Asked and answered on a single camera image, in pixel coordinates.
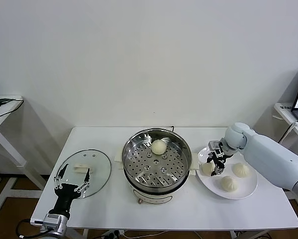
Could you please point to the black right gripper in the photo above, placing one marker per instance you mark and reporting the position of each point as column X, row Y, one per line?
column 219, row 159

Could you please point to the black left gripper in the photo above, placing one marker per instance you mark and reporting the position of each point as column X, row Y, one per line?
column 65, row 196

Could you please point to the white steamed baozi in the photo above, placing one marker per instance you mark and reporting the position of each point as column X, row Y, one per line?
column 241, row 170
column 228, row 184
column 159, row 147
column 207, row 169

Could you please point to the round glass pot lid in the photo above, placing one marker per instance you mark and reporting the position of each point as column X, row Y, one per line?
column 96, row 171

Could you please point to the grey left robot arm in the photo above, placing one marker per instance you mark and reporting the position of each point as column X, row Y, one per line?
column 54, row 234

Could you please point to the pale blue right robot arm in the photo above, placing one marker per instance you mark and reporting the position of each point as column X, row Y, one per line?
column 268, row 154

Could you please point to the stainless steel steamer basket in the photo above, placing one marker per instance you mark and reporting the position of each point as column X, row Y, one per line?
column 156, row 169

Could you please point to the white ceramic plate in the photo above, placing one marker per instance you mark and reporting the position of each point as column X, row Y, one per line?
column 243, row 189

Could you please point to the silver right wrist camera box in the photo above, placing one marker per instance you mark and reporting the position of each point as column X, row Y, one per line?
column 215, row 148

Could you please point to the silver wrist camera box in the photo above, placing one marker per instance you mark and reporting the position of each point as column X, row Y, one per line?
column 55, row 220
column 215, row 148

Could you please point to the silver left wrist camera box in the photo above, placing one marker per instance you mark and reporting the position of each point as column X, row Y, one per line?
column 55, row 220

